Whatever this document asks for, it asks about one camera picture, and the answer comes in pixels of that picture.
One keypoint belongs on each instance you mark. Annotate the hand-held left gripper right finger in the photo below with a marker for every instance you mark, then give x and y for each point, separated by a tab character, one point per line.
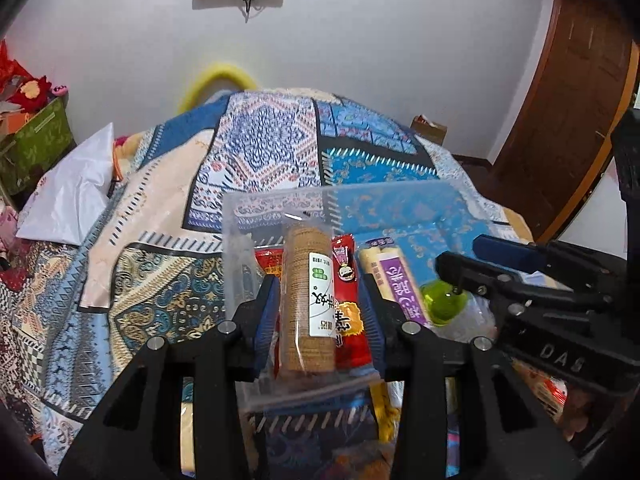
373	323

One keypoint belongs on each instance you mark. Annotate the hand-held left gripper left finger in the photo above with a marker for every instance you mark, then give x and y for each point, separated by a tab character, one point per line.
267	321

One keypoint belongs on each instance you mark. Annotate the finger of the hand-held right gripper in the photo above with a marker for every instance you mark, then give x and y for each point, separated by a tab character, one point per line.
462	271
507	252

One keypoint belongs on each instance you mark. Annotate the red snack packet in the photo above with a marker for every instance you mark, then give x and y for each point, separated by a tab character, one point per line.
347	305
267	262

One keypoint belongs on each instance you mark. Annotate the round cracker roll packet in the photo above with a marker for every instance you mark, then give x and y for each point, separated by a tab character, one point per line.
307	305

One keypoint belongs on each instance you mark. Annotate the clear plastic storage box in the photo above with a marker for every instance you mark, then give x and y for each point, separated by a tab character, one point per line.
240	240

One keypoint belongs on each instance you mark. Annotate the green-lid jelly cup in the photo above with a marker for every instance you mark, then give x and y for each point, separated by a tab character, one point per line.
445	305

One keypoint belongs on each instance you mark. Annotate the yellow purple-label snack packet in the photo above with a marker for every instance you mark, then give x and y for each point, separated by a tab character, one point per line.
395	280

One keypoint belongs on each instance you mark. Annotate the red flat snack packet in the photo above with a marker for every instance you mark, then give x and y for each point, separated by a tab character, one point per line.
267	262

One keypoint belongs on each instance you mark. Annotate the orange snack bag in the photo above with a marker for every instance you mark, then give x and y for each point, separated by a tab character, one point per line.
552	400

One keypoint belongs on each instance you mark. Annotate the patterned patchwork blanket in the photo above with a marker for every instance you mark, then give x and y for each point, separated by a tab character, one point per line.
165	240

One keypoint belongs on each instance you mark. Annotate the brown cardboard box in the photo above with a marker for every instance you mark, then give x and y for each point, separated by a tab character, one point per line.
430	130

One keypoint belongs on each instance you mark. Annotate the brown wooden door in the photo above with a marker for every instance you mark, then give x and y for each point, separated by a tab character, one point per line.
565	110

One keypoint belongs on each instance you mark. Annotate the white plastic bag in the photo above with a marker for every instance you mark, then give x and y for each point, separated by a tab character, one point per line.
70	195

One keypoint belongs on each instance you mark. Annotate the yellow hoop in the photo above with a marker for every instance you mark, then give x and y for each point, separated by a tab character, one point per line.
220	72

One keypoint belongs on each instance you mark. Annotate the green storage box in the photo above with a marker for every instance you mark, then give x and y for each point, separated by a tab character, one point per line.
35	145

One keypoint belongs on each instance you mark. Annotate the red plush toy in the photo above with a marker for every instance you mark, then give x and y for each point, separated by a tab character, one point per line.
30	90

